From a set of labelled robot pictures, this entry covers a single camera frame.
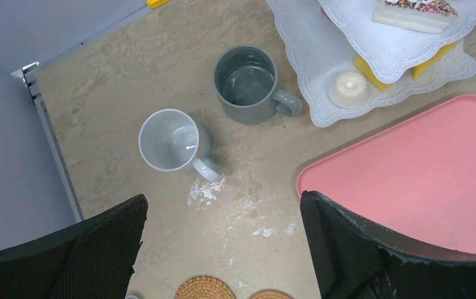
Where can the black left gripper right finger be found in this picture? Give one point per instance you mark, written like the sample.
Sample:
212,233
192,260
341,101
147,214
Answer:
354,257

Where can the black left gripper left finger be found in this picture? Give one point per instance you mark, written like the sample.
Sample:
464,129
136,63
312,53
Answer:
93,258

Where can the round waffle coaster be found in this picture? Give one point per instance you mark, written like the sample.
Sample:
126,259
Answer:
270,294
204,287

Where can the pink serving tray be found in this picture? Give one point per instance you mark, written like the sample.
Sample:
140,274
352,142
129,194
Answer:
417,177

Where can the white small cup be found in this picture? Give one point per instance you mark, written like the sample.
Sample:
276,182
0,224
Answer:
171,140

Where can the white round cake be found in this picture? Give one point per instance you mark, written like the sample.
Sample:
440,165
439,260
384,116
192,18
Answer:
349,90

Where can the white three-tier cake stand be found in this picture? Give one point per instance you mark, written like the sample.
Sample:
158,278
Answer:
322,39

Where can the yellow rectangular cake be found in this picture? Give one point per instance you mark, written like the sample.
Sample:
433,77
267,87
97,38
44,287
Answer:
367,72

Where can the yellow triangular sprinkle cake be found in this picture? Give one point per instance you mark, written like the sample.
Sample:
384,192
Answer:
425,66

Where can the grey mug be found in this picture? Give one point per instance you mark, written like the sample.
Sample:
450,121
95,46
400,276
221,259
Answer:
245,79

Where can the white triangular fruit cake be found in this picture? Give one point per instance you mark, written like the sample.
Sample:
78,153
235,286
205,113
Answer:
430,17

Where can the yellow handled screwdriver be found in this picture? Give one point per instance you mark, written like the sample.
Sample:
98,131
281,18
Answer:
156,3

